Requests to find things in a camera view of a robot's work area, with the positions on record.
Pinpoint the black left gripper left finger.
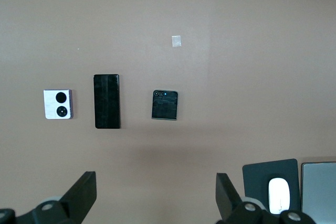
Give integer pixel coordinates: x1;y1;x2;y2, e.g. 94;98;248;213
0;170;97;224

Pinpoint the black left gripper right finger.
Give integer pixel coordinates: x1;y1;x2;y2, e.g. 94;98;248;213
215;173;316;224

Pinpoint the white flip phone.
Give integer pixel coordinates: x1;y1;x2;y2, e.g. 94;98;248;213
43;89;74;120

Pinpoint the long black slab phone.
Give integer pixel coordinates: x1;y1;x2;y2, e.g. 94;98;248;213
93;74;121;130

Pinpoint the black mouse pad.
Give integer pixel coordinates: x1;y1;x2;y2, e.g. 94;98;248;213
241;158;302;214

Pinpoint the white computer mouse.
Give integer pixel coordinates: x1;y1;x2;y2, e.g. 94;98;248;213
268;178;291;215

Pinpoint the silver laptop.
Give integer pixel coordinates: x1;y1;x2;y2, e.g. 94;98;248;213
300;162;336;224

